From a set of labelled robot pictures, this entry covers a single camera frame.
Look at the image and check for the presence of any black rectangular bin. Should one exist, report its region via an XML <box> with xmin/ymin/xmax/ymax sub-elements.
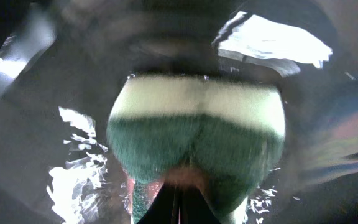
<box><xmin>0</xmin><ymin>1</ymin><xmax>358</xmax><ymax>223</ymax></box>

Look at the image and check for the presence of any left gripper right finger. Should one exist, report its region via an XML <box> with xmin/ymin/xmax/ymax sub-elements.
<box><xmin>180</xmin><ymin>187</ymin><xmax>220</xmax><ymax>224</ymax></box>

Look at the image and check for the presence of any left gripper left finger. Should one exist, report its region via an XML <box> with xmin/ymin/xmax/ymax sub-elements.
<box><xmin>137</xmin><ymin>184</ymin><xmax>179</xmax><ymax>224</ymax></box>

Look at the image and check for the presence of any green scrubbing sponge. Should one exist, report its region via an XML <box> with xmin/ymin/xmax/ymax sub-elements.
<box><xmin>106</xmin><ymin>76</ymin><xmax>285</xmax><ymax>223</ymax></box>

